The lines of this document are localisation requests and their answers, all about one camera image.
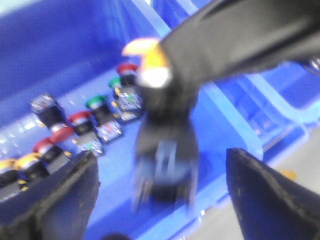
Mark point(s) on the green push button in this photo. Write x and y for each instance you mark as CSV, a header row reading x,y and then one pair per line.
x,y
107,127
126,99

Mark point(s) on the large blue crate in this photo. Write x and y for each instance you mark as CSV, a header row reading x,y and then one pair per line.
x,y
262,95
70,49

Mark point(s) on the yellow push button switch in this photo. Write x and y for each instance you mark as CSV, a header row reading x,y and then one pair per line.
x,y
166,147

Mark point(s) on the large blue crate right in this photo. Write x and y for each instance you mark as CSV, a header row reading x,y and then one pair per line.
x,y
262,95

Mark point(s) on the yellow push button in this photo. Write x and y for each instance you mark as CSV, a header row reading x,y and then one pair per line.
x,y
32,167
9,179

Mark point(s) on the large blue crate left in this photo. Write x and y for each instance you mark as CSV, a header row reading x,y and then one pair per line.
x,y
70,49

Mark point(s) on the red push button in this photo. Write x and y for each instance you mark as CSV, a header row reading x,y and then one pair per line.
x,y
53,156
127,73
87,138

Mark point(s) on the yellow push button right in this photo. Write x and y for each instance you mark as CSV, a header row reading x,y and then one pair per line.
x,y
32,167

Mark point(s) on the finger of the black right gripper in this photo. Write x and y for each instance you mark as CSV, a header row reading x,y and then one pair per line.
x,y
237,37

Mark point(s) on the green push button near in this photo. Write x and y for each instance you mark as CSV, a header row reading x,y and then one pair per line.
x,y
107,127

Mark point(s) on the red push button middle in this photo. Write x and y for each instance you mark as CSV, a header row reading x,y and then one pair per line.
x,y
87,138

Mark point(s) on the yellow push button left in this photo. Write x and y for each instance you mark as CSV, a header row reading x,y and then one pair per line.
x,y
9,179

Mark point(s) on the red mushroom button upturned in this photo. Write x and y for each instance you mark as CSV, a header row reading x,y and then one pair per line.
x,y
48,111

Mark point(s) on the green push button far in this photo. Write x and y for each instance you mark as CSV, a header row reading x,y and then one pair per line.
x,y
126,99

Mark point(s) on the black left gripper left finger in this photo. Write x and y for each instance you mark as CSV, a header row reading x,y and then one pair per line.
x,y
50,200

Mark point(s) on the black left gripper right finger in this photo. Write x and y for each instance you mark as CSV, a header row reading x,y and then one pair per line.
x,y
268,205

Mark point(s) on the red push button far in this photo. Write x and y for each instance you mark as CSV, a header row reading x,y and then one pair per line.
x,y
127,73

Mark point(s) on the red push button near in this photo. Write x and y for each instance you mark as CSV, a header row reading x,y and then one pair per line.
x,y
53,156

